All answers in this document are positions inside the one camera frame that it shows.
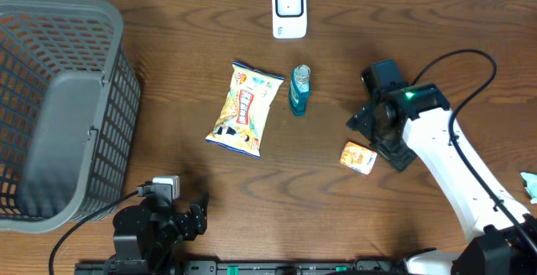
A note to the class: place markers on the snack bag with red label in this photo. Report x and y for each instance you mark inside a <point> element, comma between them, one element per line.
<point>242,120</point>

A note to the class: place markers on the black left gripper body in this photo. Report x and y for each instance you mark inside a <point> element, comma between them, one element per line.
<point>182,225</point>

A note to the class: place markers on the teal mouthwash bottle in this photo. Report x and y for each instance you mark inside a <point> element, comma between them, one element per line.
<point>299,90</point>

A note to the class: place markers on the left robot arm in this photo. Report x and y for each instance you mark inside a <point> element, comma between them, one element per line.
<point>146,235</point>

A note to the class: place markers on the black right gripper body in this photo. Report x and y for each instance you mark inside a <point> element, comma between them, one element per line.
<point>383,137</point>

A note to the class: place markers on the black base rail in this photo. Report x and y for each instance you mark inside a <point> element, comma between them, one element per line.
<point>199,267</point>

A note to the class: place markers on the orange Kleenex tissue pack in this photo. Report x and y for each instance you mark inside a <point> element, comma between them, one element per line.
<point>358,158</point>

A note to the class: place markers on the grey plastic shopping basket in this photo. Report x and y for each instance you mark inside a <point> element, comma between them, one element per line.
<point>69,107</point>

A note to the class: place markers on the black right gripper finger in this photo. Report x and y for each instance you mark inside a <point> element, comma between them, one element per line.
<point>363,121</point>
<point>396,153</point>

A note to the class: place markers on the mint green wet wipes pack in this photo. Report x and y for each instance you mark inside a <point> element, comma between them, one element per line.
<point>530,186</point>

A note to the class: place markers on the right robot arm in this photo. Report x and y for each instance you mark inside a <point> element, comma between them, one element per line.
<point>405,122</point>

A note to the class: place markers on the white barcode scanner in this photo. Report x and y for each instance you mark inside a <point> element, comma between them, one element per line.
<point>289,19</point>

